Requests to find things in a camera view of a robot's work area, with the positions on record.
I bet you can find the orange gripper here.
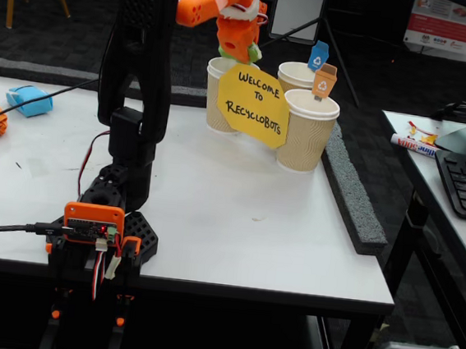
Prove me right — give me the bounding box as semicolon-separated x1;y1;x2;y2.
213;0;270;65

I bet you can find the green paper rubbish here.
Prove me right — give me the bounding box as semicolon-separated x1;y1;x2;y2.
216;38;265;67

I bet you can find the blue paper rubbish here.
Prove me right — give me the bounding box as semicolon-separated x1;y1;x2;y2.
3;82;56;121

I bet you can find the paper cup with green label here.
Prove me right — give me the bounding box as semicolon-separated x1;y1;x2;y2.
200;55;254;136

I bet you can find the paper cup with blue label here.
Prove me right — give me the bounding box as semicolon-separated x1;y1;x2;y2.
275;59;320;97

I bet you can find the yellow welcome paper sign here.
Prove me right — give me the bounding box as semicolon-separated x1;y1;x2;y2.
212;60;295;151

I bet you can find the white panel on stand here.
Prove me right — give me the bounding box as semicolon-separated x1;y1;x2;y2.
267;0;328;46

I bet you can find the short dark foam strip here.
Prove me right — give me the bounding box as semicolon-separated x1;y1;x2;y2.
168;84;209;109

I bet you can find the blue recycle bin label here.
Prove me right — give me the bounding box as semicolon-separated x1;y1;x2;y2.
307;39;331;75

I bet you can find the orange recycle bin label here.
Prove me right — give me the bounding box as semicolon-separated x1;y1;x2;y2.
310;61;339;104

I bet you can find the black tripod stand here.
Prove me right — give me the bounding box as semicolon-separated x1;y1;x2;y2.
252;11;369;110

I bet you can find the paper cup with orange label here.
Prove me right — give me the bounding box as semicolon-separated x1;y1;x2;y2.
273;87;344;176

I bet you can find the thick grey foam strip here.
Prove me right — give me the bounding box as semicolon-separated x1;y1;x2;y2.
311;121;399;258

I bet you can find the long dark foam strip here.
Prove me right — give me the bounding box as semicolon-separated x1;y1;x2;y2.
0;56;106;90

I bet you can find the white soda candy tube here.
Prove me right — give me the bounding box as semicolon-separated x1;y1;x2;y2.
389;132;442;159

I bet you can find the white printed banner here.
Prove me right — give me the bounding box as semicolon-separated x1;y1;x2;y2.
401;0;466;62

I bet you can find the red yellow candy wrapper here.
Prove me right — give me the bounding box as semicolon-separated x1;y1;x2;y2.
404;119;440;146

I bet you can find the orange controller board housing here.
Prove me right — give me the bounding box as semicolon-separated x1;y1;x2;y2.
60;200;127;251

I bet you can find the white side table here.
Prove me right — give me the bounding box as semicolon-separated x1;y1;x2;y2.
358;109;466;349

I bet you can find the black orange table clamp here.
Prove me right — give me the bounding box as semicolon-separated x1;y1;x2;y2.
35;241;78;349
106;235;145;349

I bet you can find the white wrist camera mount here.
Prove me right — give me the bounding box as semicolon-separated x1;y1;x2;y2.
218;0;262;24

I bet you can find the red black servo wire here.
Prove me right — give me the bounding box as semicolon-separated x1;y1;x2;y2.
75;126;113;203

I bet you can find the thin black power cable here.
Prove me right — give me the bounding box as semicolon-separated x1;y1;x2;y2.
0;69;103;145

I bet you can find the red white black wire bundle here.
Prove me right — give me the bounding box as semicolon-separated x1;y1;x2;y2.
89;238;123;304

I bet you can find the black usb cable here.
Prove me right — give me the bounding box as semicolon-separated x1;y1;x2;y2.
0;220;74;249

